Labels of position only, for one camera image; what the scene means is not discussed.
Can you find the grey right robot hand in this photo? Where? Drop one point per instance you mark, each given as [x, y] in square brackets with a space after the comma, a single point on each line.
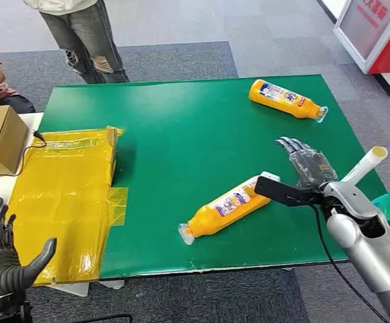
[311, 167]

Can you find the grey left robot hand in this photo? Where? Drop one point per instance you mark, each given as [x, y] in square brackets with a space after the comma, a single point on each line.
[8, 272]

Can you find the orange detergent bottle clear cap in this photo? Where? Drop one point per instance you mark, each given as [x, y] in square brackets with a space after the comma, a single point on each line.
[282, 98]
[228, 207]

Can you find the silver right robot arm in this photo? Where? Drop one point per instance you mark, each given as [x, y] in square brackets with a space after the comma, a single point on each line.
[373, 240]

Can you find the white tube bottle yellow end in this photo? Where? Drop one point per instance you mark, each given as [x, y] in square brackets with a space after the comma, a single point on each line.
[366, 164]

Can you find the white paper piece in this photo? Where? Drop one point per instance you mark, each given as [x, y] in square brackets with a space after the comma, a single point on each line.
[77, 289]

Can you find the yellow plastic wrapped package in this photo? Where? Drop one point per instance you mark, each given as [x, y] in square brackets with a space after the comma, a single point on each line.
[63, 200]

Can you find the brown cardboard box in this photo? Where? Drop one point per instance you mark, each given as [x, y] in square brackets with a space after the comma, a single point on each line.
[0, 140]

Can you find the green table mat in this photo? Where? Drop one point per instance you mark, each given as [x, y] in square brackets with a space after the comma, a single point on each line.
[198, 156]

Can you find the red and white display stand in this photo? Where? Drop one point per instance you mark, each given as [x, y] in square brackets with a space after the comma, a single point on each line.
[373, 35]

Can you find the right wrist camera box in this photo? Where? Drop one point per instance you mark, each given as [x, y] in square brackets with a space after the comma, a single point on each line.
[282, 191]

